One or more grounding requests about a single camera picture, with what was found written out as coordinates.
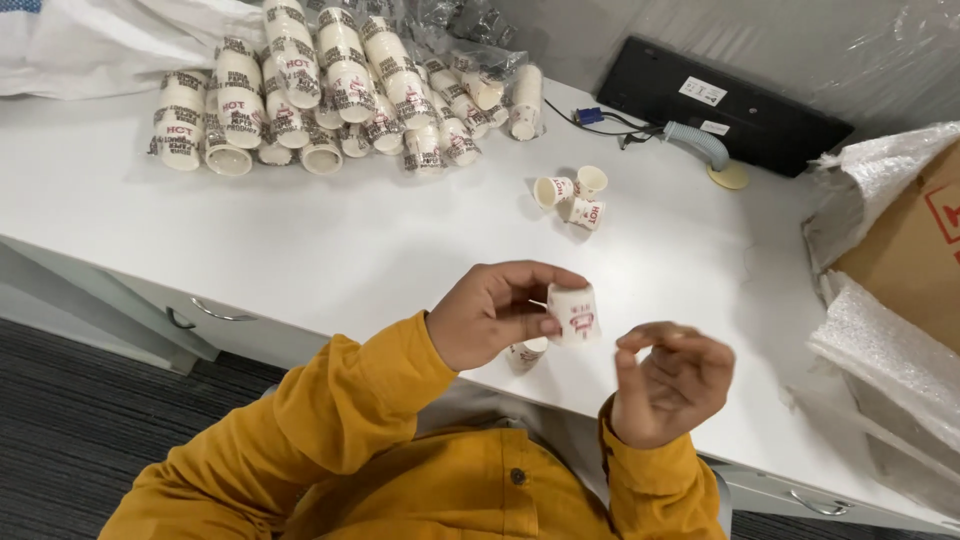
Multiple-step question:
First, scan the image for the white plastic bag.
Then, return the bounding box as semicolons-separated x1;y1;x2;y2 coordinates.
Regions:
0;0;269;101

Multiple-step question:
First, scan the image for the silver drawer handle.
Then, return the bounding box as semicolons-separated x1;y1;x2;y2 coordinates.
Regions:
788;489;854;518
189;297;258;323

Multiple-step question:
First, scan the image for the black keyboard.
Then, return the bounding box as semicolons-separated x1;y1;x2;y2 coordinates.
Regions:
597;35;855;180

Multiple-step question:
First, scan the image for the pile of wrapped cup sleeves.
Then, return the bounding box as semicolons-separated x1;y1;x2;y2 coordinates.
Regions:
147;0;546;178

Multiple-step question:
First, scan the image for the white red-printed paper cup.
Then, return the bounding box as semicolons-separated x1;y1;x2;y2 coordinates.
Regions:
505;336;551;374
564;196;606;233
573;165;609;202
533;176;576;212
546;282;603;348

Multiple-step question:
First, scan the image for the brown cardboard box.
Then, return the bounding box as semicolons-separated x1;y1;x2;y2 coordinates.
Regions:
831;141;960;355

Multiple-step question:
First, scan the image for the person's mustard yellow shirt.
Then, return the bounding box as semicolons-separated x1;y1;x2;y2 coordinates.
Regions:
281;426;624;540

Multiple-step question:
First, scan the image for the person's right hand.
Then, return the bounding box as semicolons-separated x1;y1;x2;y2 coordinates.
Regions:
610;321;737;451

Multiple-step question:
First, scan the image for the person's left hand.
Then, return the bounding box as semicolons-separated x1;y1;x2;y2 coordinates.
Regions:
426;260;591;373

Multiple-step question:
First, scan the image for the grey corrugated cable hose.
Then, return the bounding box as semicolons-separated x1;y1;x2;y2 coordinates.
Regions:
662;120;731;173

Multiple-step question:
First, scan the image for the black cable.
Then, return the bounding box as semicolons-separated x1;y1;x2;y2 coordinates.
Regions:
544;97;667;151

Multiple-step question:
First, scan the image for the beige round desk grommet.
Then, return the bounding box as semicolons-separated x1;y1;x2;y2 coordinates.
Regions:
705;160;750;192

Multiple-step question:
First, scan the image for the white foam wrap sheet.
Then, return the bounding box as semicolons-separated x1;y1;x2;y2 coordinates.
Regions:
806;270;960;519
801;121;960;275

